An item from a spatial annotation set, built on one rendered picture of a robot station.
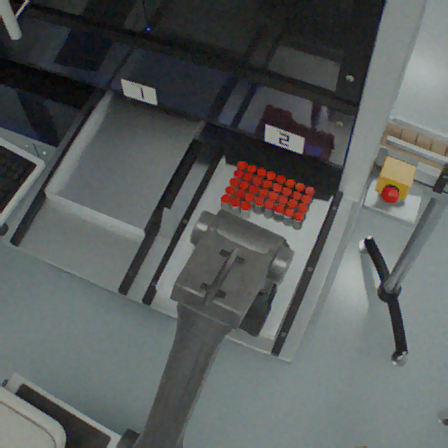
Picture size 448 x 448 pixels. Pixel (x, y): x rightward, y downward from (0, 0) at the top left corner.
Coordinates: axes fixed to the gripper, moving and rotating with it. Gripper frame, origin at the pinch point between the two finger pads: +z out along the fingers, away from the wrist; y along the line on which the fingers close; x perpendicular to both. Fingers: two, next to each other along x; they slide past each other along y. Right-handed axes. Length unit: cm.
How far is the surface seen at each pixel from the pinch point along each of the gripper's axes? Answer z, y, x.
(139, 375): 90, -1, 37
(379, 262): 76, 65, -24
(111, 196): 1.3, 15.4, 39.9
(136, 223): 1.5, 11.7, 31.5
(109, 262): 2.2, 1.1, 32.9
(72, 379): 91, -12, 57
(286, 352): 2.7, -2.3, -9.1
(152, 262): 1.9, 4.9, 24.2
